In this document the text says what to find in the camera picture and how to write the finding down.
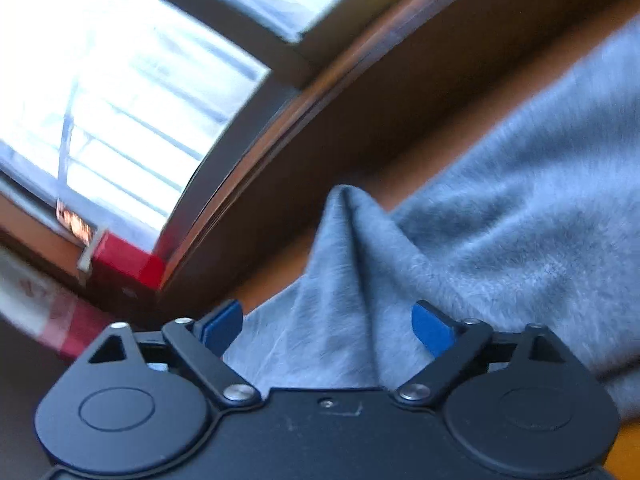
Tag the sliding window with bars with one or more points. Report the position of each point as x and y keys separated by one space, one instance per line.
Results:
x=125 y=85

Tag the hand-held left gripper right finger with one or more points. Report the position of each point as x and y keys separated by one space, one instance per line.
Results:
x=431 y=330

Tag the red box with white lid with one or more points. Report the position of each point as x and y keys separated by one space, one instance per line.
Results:
x=130 y=265

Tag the red and white curtain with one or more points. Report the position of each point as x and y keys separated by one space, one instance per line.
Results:
x=60 y=315

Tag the dark wooden window sill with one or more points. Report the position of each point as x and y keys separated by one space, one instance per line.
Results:
x=310 y=135

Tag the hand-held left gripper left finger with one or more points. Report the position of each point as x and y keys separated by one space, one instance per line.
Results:
x=225 y=325

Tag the grey fleece sweatpants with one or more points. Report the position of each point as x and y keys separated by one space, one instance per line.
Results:
x=500 y=240

